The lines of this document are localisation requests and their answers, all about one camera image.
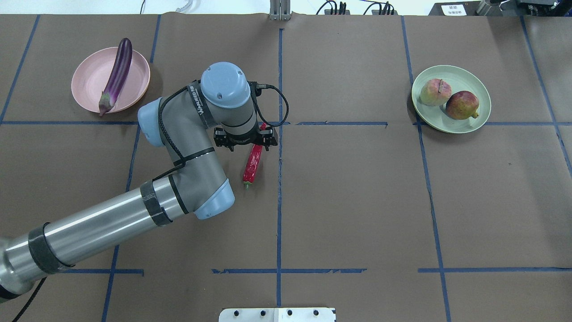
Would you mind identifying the pink plate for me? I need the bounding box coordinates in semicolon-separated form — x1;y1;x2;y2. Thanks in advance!
71;47;151;114

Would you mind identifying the light green plate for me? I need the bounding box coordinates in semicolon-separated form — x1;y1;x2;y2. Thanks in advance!
412;65;492;134

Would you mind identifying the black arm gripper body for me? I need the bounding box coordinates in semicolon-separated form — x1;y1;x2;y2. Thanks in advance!
213;127;278;149

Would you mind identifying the purple eggplant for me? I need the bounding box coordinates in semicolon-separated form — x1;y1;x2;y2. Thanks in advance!
98;38;133;117

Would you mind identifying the pink green peach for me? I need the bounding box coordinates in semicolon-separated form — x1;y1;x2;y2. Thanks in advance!
420;79;452;106

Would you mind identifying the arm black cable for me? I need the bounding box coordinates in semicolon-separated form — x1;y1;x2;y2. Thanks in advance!
152;81;290;181

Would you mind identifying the red pomegranate fruit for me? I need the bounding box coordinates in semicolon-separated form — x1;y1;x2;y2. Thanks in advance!
445;90;479;120

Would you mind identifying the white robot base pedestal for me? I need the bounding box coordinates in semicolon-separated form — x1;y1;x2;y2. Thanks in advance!
219;307;337;322

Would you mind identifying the red chili pepper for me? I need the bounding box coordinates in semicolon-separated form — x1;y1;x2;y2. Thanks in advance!
242;144;263;190

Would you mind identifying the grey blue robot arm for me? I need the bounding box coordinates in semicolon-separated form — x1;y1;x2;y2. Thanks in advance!
0;62;282;302

